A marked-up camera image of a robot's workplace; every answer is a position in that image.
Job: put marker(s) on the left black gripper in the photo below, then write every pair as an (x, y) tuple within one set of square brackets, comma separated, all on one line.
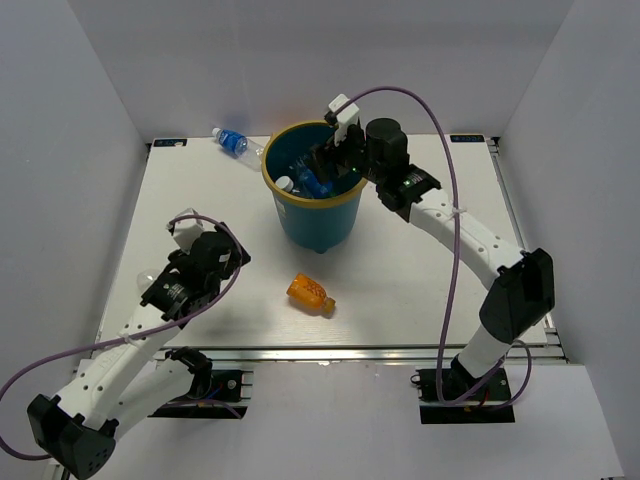
[(177, 258)]

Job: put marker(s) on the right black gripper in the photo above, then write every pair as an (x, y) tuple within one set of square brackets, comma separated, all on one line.
[(321, 156)]

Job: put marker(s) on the blue label water bottle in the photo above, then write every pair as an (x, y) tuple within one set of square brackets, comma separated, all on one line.
[(309, 182), (240, 147)]

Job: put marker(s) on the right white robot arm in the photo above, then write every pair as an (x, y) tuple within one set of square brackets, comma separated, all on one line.
[(520, 284)]

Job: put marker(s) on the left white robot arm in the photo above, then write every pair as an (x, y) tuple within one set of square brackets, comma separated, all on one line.
[(80, 425)]

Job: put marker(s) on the teal bin with yellow rim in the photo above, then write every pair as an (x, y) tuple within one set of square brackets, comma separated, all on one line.
[(315, 224)]

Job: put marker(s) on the right blue table sticker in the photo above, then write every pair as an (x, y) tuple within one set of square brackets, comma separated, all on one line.
[(467, 138)]

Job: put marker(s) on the blue table sticker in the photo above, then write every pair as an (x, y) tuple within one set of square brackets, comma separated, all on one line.
[(467, 138), (166, 143)]

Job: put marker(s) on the orange plastic bottle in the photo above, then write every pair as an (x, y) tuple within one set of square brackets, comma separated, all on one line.
[(311, 295)]

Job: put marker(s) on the left blue table sticker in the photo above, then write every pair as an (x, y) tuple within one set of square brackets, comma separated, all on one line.
[(166, 143)]

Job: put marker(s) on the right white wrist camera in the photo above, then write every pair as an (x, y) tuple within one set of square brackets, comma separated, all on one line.
[(341, 113)]

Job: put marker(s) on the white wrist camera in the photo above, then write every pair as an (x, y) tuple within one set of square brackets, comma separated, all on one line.
[(341, 113), (185, 232)]

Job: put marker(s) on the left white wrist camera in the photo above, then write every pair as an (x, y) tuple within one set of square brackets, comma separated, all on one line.
[(185, 232)]

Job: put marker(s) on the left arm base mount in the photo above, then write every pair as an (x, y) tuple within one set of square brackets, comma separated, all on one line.
[(216, 392)]

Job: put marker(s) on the aluminium table front rail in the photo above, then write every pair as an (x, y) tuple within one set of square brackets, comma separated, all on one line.
[(540, 354)]

